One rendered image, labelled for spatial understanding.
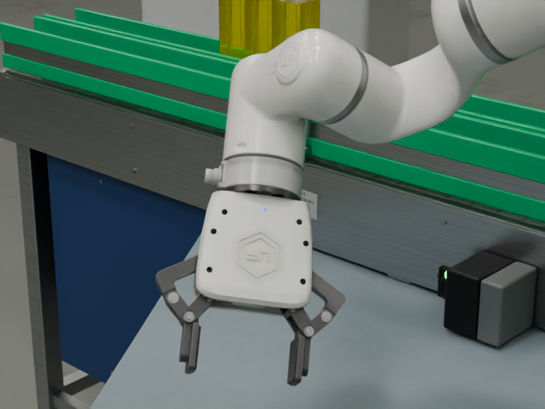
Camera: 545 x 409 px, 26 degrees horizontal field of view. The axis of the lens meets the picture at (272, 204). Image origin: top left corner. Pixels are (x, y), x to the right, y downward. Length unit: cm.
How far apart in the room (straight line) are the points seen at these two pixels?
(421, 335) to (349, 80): 52
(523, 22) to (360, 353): 60
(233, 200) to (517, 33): 29
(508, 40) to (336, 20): 228
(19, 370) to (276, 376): 167
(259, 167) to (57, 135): 105
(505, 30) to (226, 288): 32
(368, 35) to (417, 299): 173
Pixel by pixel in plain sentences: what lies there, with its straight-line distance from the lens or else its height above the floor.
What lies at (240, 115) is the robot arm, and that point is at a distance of 107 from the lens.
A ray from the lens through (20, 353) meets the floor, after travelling 306.
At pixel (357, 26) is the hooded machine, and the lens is 319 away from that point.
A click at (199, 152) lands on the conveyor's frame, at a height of 85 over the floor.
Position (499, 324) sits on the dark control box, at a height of 79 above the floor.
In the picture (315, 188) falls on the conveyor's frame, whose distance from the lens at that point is 164.
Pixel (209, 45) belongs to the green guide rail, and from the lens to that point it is 200.
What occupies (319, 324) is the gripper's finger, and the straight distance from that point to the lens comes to 105.
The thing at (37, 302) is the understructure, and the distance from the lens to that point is 227.
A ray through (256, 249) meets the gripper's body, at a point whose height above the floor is 101.
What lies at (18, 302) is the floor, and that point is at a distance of 333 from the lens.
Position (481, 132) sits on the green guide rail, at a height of 95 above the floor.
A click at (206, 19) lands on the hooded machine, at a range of 330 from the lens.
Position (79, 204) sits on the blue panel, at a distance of 210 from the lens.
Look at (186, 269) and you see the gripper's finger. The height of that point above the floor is 99.
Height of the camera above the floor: 142
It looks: 21 degrees down
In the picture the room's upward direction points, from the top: straight up
